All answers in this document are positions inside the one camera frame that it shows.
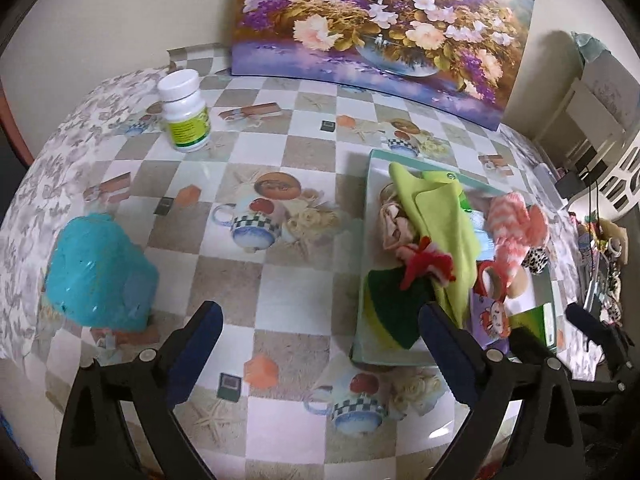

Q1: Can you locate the red pipe cleaner bow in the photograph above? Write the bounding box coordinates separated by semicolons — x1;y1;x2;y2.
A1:
395;236;456;290

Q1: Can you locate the lime green microfiber cloth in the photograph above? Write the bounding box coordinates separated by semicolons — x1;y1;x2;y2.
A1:
388;162;480;327

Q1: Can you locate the pink floral cloth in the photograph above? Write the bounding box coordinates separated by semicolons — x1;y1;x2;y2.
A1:
378;183;418;250

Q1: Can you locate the purple cartoon snack packet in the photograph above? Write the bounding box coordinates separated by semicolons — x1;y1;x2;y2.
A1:
469;292;511;349

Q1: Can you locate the red tape roll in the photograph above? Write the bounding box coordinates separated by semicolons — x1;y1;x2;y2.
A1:
473;260;506;301

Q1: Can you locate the leopard print scrunchie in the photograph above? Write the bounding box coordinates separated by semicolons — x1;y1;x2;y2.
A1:
522;247;549;275

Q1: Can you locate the blue surgical face mask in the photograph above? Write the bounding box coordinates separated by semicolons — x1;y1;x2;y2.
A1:
468;210;495;259

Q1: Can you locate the teal embossed plastic box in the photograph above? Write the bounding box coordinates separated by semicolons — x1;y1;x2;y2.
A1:
44;214;158;333

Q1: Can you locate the pink white fuzzy sock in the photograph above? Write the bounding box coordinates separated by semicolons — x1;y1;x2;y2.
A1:
485;192;549;287

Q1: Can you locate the dark green sponge cloth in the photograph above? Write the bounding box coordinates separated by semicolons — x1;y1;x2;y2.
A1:
367;266;436;350

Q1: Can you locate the white teal-rimmed tray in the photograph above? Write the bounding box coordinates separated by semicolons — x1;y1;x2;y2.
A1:
352;150;559;366

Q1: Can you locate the white openwork shelf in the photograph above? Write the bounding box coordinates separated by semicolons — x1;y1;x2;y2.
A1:
568;108;639;221

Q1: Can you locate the checkered floral tablecloth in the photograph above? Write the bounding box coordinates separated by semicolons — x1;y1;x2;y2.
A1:
0;43;601;480

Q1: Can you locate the white supplement bottle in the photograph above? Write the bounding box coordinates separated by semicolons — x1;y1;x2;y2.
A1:
157;68;212;153

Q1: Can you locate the floral painting canvas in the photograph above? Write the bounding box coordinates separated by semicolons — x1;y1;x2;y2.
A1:
231;0;535;130

